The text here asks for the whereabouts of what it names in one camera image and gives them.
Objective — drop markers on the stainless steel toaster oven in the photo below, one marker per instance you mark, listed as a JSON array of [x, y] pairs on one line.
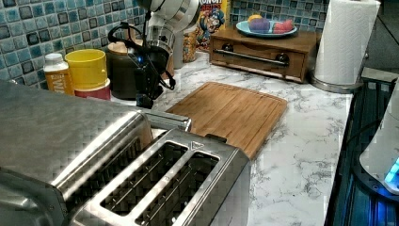
[[58, 151]]

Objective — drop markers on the red container under cup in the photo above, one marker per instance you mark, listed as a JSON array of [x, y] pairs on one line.
[[102, 92]]

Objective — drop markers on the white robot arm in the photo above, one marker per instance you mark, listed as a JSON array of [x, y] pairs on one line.
[[164, 19]]

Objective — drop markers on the yellow cereal box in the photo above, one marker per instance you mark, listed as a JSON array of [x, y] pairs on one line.
[[214, 16]]

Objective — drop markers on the stainless steel slot toaster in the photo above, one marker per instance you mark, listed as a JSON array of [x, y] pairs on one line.
[[180, 179]]

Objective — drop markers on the light blue plate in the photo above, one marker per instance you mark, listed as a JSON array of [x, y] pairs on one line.
[[243, 28]]

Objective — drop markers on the dark canister with bamboo lid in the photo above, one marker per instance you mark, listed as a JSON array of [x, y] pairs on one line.
[[126, 78]]

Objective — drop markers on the bamboo cutting board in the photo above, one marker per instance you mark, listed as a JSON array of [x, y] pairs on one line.
[[244, 117]]

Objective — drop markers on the red toy fruit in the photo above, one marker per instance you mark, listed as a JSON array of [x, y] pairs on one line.
[[283, 27]]

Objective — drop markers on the white cap supplement bottle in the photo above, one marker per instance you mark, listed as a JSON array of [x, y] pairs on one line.
[[57, 74]]

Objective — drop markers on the metal paper towel holder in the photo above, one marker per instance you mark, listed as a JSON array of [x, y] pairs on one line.
[[341, 89]]

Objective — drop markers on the yellow plastic cup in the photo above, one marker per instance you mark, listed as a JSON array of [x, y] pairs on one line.
[[87, 68]]

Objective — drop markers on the wooden bread box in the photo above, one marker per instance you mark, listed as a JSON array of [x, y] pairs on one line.
[[290, 57]]

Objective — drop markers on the yellow toy fruit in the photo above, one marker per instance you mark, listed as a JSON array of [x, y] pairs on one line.
[[253, 17]]

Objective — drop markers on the paper towel roll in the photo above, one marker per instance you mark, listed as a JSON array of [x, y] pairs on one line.
[[347, 30]]

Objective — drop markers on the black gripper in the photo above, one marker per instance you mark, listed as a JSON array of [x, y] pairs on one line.
[[151, 65]]

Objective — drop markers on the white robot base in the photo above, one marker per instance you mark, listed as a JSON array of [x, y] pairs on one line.
[[376, 160]]

